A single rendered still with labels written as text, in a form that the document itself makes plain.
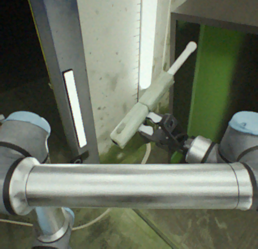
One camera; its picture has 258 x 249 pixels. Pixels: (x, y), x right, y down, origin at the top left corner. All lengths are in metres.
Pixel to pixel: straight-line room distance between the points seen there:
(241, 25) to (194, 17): 0.16
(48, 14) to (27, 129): 0.73
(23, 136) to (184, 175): 0.37
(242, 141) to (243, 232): 1.65
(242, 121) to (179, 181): 0.21
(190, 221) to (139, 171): 1.62
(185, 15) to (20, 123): 0.67
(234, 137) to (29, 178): 0.45
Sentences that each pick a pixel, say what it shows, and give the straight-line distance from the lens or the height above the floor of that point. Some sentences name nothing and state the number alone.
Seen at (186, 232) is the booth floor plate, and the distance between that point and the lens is 1.95.
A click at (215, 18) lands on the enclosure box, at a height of 1.63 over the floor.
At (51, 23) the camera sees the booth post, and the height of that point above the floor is 1.54.
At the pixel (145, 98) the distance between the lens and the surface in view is 0.67.
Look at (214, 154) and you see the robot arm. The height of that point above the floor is 1.39.
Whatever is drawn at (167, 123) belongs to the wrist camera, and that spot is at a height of 1.44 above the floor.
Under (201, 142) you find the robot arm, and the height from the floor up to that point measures 1.39.
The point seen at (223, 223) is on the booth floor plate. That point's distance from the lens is 2.08.
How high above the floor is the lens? 1.81
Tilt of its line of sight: 40 degrees down
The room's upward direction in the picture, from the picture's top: straight up
